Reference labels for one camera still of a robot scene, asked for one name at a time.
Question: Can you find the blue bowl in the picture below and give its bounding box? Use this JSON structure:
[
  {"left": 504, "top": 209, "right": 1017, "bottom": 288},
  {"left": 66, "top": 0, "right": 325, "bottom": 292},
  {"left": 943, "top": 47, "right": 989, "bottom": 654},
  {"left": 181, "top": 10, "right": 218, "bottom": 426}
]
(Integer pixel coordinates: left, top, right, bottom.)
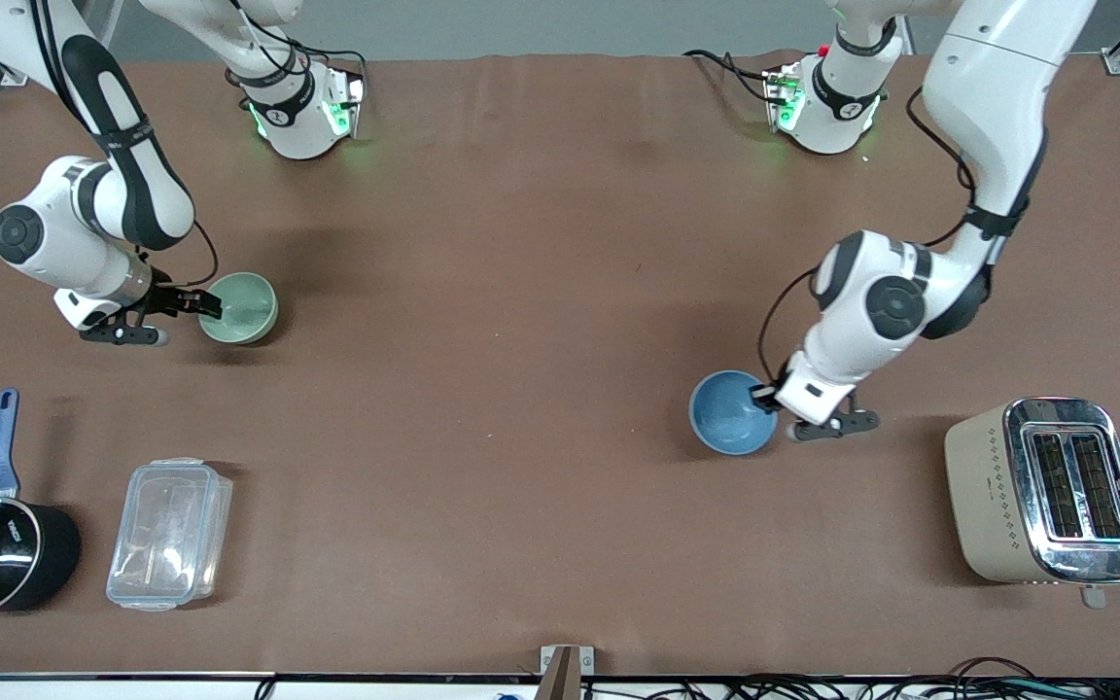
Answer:
[{"left": 688, "top": 370, "right": 779, "bottom": 457}]

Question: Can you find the green bowl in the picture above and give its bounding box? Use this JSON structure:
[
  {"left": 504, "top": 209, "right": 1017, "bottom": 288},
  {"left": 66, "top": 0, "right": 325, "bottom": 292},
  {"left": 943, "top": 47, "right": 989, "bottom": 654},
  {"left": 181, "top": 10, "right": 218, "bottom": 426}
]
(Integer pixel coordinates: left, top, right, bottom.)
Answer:
[{"left": 197, "top": 271, "right": 280, "bottom": 345}]

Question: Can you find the beige chrome toaster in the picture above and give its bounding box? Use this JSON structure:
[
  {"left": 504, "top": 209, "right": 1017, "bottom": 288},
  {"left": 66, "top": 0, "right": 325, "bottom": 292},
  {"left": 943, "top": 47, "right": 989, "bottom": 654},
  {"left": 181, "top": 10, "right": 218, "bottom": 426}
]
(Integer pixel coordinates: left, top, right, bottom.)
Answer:
[{"left": 944, "top": 396, "right": 1120, "bottom": 610}]

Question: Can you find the clear plastic food container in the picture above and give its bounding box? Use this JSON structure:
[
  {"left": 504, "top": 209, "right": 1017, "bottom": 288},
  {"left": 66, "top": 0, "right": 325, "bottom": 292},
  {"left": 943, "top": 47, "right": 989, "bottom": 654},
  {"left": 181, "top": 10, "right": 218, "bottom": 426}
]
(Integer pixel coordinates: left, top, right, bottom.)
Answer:
[{"left": 106, "top": 458, "right": 233, "bottom": 613}]

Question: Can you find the metal base connector box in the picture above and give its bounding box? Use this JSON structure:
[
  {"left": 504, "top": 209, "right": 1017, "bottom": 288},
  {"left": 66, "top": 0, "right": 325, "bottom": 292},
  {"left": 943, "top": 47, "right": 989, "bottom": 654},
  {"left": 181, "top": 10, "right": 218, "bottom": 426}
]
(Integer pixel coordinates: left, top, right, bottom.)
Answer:
[
  {"left": 325, "top": 72, "right": 368, "bottom": 138},
  {"left": 763, "top": 62, "right": 806, "bottom": 133}
]

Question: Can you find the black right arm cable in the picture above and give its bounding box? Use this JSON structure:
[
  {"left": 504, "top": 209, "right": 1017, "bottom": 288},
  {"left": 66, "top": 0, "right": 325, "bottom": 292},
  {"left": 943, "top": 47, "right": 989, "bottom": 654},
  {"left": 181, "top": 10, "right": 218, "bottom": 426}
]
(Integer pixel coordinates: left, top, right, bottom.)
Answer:
[{"left": 147, "top": 219, "right": 222, "bottom": 291}]

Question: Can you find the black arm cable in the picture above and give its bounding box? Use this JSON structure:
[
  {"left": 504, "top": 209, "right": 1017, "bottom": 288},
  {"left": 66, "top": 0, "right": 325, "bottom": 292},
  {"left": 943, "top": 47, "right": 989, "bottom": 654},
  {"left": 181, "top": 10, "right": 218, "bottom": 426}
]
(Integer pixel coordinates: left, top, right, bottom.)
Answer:
[
  {"left": 756, "top": 87, "right": 981, "bottom": 388},
  {"left": 147, "top": 219, "right": 222, "bottom": 291}
]

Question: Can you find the black pot with blue handle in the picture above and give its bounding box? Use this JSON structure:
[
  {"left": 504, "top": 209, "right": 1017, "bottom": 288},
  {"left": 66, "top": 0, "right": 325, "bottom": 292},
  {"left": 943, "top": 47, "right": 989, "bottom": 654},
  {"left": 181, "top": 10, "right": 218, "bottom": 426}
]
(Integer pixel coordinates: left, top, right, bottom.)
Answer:
[{"left": 0, "top": 389, "right": 83, "bottom": 619}]

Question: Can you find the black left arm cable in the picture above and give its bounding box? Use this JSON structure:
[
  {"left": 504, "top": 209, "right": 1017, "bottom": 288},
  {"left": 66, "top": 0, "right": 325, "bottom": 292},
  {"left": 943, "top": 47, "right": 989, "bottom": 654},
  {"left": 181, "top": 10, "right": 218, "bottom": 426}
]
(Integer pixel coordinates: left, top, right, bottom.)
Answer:
[{"left": 756, "top": 87, "right": 981, "bottom": 388}]

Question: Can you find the bundle of black cables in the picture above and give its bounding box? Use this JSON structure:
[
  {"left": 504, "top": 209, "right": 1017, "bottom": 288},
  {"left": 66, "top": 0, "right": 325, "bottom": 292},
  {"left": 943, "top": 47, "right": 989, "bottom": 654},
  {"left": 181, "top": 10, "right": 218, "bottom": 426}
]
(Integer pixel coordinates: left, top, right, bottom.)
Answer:
[{"left": 581, "top": 657, "right": 1120, "bottom": 700}]

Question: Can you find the black base cable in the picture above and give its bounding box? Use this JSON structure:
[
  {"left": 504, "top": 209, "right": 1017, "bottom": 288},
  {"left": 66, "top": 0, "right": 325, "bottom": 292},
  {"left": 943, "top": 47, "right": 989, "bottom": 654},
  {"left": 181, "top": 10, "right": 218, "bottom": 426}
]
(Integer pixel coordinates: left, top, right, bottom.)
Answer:
[{"left": 682, "top": 49, "right": 777, "bottom": 104}]

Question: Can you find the metal bracket at table edge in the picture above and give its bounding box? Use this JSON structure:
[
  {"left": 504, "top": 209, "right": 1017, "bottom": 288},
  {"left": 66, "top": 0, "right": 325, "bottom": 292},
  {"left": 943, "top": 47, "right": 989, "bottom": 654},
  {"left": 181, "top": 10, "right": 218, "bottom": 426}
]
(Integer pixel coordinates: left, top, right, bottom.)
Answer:
[{"left": 536, "top": 645, "right": 596, "bottom": 700}]

